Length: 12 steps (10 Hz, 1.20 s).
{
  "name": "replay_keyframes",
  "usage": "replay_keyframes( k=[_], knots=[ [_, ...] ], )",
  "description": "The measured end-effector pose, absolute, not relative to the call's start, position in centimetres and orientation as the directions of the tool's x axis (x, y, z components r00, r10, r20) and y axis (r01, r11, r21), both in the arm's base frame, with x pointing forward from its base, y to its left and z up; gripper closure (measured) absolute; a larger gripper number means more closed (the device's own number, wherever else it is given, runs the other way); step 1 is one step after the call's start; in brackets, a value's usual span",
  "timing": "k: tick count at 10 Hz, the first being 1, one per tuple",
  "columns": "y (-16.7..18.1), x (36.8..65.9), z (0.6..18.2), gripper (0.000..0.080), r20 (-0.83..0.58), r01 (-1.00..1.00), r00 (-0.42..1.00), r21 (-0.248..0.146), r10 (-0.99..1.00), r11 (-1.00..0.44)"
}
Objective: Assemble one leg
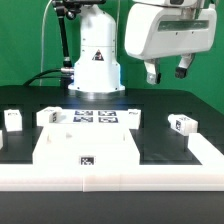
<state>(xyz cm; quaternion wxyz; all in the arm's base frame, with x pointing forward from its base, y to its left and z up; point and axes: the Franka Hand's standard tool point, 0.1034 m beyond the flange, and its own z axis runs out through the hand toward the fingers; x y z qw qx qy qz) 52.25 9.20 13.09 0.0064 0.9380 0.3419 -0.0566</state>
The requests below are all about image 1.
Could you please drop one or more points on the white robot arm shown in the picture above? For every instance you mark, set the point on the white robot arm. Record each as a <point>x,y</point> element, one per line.
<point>97,70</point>

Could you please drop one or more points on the AprilTag marker sheet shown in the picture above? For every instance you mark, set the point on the AprilTag marker sheet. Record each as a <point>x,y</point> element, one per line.
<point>93,116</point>

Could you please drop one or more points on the white L-shaped obstacle fence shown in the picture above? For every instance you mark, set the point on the white L-shaped obstacle fence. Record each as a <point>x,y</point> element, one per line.
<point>207,175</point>

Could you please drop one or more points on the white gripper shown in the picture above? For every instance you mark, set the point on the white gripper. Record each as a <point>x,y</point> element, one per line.
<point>162,28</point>

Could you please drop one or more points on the white square tabletop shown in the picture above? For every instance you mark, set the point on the white square tabletop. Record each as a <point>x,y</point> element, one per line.
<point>86,144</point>

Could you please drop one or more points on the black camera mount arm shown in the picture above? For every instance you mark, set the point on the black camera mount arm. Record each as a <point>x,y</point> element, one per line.
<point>69,9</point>

